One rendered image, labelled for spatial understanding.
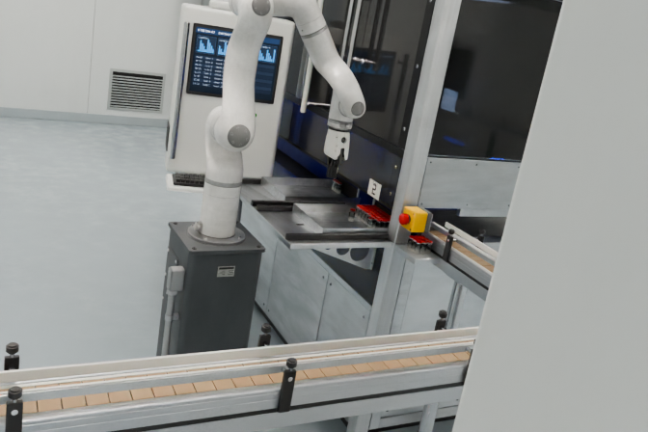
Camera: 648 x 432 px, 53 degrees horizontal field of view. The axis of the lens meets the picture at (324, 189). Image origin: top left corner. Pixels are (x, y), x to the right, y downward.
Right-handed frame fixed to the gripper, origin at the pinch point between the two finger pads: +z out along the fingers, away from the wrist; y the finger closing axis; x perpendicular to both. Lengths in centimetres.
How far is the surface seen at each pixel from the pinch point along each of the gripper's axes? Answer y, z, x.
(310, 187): 51, 22, -19
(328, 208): 20.1, 20.5, -12.3
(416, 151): -12.1, -11.7, -24.6
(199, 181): 72, 27, 24
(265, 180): 50, 19, 3
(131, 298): 127, 109, 36
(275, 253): 85, 67, -23
